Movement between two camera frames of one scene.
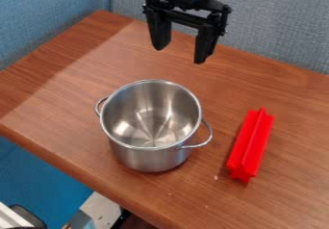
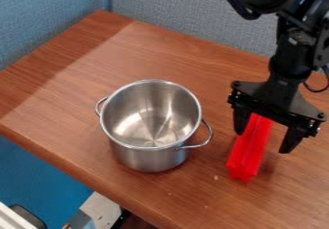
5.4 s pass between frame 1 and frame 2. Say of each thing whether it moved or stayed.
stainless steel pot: stayed
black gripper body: moved
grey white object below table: stayed
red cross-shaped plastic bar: stayed
